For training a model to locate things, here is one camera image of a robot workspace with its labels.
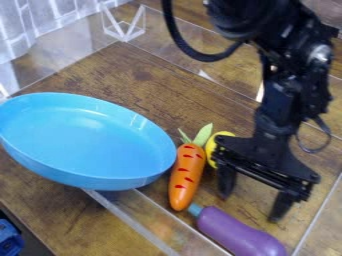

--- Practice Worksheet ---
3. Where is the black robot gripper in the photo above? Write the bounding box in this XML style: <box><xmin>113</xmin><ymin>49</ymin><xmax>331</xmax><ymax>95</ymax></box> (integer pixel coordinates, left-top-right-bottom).
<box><xmin>209</xmin><ymin>109</ymin><xmax>322</xmax><ymax>224</ymax></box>

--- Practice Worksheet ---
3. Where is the purple toy eggplant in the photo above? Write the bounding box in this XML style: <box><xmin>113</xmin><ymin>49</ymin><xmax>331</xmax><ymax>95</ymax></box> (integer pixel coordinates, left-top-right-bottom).
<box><xmin>188</xmin><ymin>204</ymin><xmax>288</xmax><ymax>256</ymax></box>

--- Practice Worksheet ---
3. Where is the blue oval plastic tray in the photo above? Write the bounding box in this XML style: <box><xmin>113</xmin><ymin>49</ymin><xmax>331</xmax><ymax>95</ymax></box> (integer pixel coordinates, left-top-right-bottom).
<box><xmin>0</xmin><ymin>92</ymin><xmax>176</xmax><ymax>191</ymax></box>

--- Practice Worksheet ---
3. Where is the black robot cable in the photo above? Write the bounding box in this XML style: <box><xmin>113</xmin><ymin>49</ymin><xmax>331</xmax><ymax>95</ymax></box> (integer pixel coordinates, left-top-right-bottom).
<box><xmin>160</xmin><ymin>0</ymin><xmax>246</xmax><ymax>63</ymax></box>

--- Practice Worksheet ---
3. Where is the blue object at corner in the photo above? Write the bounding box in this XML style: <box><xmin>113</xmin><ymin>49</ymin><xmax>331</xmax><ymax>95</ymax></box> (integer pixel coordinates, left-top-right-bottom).
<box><xmin>0</xmin><ymin>219</ymin><xmax>24</xmax><ymax>256</ymax></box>

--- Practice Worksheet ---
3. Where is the clear acrylic enclosure wall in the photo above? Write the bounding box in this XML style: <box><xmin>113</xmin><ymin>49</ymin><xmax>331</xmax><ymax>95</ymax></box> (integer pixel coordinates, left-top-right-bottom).
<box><xmin>0</xmin><ymin>1</ymin><xmax>342</xmax><ymax>256</ymax></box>

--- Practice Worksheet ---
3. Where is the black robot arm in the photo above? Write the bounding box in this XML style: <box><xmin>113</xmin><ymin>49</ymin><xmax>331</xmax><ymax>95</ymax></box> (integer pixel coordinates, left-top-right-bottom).
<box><xmin>207</xmin><ymin>0</ymin><xmax>332</xmax><ymax>222</ymax></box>

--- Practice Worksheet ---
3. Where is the white mesh curtain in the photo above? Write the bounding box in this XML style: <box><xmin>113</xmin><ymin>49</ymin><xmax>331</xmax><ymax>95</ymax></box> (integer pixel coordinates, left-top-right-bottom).
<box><xmin>0</xmin><ymin>0</ymin><xmax>131</xmax><ymax>64</ymax></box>

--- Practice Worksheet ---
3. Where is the orange toy carrot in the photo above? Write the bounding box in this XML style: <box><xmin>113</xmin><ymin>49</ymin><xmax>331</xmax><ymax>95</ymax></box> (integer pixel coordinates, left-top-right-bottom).
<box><xmin>168</xmin><ymin>123</ymin><xmax>213</xmax><ymax>211</ymax></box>

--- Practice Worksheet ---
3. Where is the yellow toy lemon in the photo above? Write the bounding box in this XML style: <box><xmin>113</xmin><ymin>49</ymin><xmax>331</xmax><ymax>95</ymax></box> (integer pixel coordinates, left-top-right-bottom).
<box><xmin>204</xmin><ymin>131</ymin><xmax>235</xmax><ymax>168</ymax></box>

